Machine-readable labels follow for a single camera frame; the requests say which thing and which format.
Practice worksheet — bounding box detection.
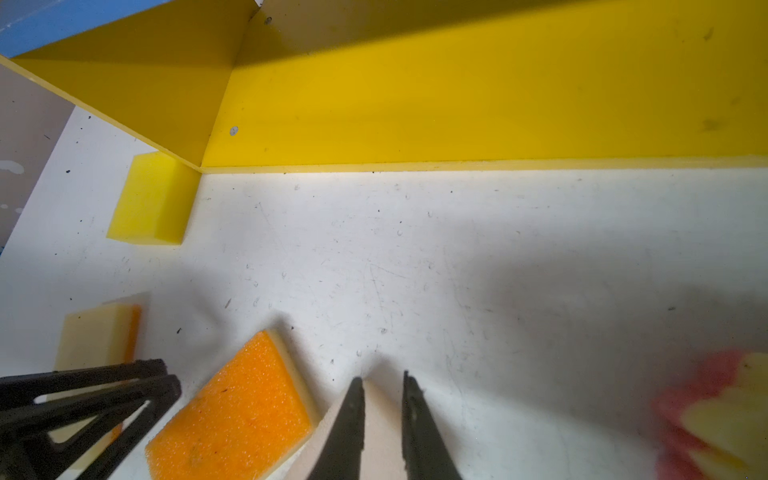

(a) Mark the orange scrub sponge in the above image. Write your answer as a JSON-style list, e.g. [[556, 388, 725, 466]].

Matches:
[[145, 329, 320, 479]]

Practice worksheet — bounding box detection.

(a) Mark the light pink sponge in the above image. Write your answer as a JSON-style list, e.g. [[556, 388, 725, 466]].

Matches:
[[284, 379, 407, 479]]

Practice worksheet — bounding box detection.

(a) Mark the smiley face sponge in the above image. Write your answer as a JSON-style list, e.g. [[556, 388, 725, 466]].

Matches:
[[653, 350, 767, 479]]

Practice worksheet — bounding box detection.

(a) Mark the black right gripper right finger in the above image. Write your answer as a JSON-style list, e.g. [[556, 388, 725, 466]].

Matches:
[[402, 371, 462, 480]]

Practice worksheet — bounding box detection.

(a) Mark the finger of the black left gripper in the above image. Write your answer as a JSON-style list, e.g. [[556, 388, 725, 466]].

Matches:
[[1, 359, 182, 479]]

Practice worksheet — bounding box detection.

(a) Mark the small yellow square sponge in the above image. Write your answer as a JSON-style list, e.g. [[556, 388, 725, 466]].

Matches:
[[107, 152, 201, 246]]

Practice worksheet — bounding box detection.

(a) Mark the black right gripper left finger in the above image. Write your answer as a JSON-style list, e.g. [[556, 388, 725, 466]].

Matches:
[[308, 377, 365, 480]]

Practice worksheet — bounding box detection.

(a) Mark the pale yellow sponge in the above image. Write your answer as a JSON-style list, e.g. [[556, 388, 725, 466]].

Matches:
[[46, 302, 142, 457]]

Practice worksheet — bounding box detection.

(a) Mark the yellow shelf with coloured boards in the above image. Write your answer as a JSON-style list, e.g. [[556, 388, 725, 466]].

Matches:
[[1, 1, 767, 173]]

